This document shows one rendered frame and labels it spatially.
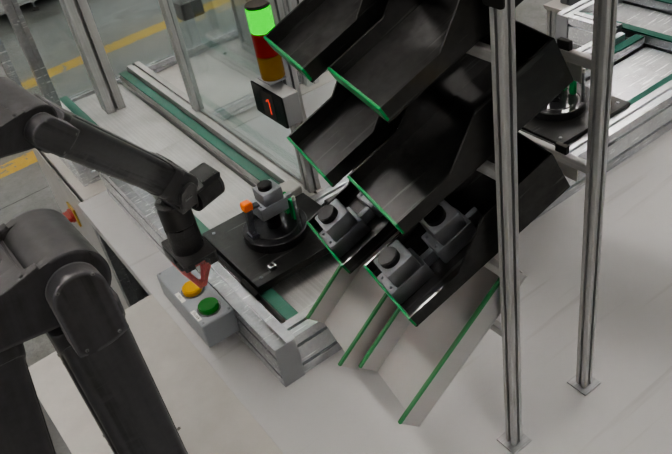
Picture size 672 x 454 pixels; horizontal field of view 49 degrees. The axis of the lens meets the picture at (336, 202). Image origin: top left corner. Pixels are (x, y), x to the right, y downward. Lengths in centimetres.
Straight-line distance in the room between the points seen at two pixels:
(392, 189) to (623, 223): 83
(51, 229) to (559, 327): 107
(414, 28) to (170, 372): 89
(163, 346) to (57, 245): 104
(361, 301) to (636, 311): 54
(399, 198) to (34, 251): 52
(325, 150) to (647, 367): 69
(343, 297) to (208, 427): 34
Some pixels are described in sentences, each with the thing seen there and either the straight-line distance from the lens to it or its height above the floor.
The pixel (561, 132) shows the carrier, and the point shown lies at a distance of 179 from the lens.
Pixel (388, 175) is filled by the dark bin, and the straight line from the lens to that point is 98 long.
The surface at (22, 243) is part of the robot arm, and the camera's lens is 58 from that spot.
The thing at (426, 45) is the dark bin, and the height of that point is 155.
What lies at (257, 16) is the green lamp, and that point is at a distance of 146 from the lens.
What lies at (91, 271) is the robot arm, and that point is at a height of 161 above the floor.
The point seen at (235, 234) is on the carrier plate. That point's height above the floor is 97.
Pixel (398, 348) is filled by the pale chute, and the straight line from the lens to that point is 121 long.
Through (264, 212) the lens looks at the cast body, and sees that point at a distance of 151.
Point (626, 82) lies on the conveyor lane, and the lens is 210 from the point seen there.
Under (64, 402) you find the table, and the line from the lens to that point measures 157.
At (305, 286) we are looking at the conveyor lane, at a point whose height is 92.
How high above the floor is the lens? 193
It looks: 36 degrees down
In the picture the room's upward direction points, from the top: 11 degrees counter-clockwise
